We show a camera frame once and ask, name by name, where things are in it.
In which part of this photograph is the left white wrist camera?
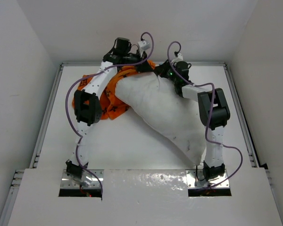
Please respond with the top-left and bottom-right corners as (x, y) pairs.
(137, 40), (150, 52)

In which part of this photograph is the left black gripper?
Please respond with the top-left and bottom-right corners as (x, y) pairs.
(124, 49), (154, 74)

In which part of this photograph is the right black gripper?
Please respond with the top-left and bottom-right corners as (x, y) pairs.
(153, 59), (180, 83)

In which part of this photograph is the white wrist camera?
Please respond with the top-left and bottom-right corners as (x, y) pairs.
(137, 40), (150, 52)
(173, 53), (183, 62)

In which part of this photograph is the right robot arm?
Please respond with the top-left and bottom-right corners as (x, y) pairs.
(154, 60), (230, 181)

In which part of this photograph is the white pillow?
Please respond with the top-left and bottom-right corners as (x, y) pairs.
(115, 73), (206, 165)

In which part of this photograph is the orange patterned pillowcase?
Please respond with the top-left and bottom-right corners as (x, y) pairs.
(72, 59), (156, 121)

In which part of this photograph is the metal base plate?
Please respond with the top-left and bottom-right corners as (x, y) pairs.
(60, 170), (100, 189)
(186, 169), (230, 189)

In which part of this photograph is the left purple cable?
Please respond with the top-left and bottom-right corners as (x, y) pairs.
(65, 32), (155, 196)

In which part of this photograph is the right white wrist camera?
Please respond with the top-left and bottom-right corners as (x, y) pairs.
(173, 53), (183, 62)

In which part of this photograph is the aluminium table frame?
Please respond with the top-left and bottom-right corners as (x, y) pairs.
(0, 62), (282, 226)

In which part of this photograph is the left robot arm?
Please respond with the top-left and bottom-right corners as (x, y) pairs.
(66, 38), (154, 178)

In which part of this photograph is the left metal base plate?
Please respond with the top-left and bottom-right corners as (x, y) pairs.
(60, 170), (100, 189)

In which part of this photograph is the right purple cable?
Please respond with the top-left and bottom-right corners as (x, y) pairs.
(167, 41), (245, 189)

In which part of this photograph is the purple cable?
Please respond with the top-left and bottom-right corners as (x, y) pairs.
(65, 32), (155, 196)
(167, 41), (245, 189)

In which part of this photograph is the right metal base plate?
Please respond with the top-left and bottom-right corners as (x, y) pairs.
(186, 169), (230, 189)

